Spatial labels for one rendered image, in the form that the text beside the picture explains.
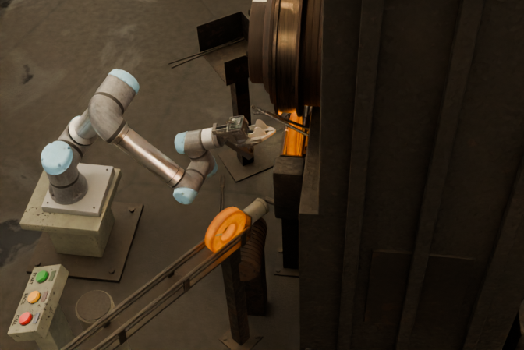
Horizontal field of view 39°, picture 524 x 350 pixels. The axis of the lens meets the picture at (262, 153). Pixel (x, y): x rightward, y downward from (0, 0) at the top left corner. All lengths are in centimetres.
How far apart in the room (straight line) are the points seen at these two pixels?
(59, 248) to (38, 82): 117
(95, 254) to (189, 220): 43
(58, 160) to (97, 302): 63
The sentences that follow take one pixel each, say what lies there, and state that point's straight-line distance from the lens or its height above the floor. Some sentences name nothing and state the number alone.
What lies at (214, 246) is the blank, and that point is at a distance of 227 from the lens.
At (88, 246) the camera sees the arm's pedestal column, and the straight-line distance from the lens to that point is 312.
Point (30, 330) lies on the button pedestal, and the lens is 234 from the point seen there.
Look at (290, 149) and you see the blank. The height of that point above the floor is 75.
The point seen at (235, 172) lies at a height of 1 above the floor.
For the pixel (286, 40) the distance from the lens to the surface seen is 206.
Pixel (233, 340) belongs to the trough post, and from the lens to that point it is 288.
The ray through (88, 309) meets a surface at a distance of 244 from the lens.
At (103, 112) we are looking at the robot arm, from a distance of 248.
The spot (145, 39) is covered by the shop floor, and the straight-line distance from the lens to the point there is 417.
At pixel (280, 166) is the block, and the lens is 233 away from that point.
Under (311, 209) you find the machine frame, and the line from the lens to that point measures 212.
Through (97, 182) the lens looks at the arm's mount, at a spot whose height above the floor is 34.
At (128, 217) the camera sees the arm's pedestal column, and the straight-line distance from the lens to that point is 327.
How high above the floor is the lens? 254
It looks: 47 degrees down
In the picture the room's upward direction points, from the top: 4 degrees counter-clockwise
